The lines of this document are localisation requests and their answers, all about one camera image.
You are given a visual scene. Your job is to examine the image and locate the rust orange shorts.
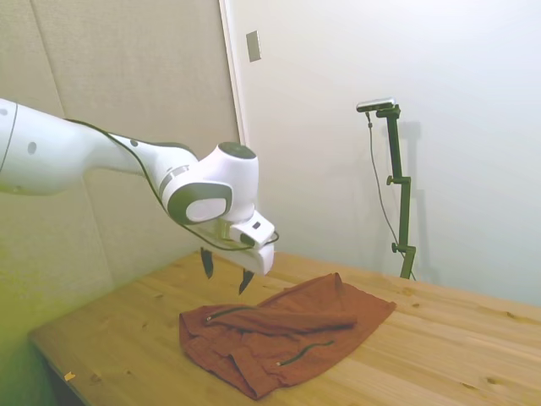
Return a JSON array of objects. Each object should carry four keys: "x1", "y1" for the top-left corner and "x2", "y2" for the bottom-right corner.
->
[{"x1": 178, "y1": 272, "x2": 397, "y2": 401}]

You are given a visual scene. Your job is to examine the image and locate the grey wall plate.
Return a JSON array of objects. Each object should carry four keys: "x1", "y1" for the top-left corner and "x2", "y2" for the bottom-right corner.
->
[{"x1": 245, "y1": 30, "x2": 262, "y2": 63}]

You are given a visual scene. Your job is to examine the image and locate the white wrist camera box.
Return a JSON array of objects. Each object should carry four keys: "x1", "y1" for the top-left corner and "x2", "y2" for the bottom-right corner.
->
[{"x1": 229, "y1": 213, "x2": 276, "y2": 247}]

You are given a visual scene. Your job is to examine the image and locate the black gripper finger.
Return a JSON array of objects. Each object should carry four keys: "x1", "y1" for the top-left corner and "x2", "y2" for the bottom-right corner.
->
[
  {"x1": 238, "y1": 266, "x2": 255, "y2": 296},
  {"x1": 200, "y1": 247, "x2": 216, "y2": 280}
]

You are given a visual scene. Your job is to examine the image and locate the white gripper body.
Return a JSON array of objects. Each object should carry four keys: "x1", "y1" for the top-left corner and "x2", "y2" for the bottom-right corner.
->
[{"x1": 198, "y1": 240, "x2": 276, "y2": 275}]

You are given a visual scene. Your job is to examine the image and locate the silver camera on stand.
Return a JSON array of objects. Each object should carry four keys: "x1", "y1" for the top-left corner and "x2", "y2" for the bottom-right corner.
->
[{"x1": 356, "y1": 97, "x2": 397, "y2": 113}]

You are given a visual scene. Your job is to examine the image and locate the white door trim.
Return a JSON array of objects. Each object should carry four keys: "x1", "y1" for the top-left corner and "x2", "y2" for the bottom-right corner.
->
[{"x1": 218, "y1": 0, "x2": 264, "y2": 249}]

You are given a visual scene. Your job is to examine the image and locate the dark green camera stand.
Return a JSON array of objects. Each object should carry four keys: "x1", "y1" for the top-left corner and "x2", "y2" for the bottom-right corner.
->
[{"x1": 374, "y1": 104, "x2": 418, "y2": 280}]

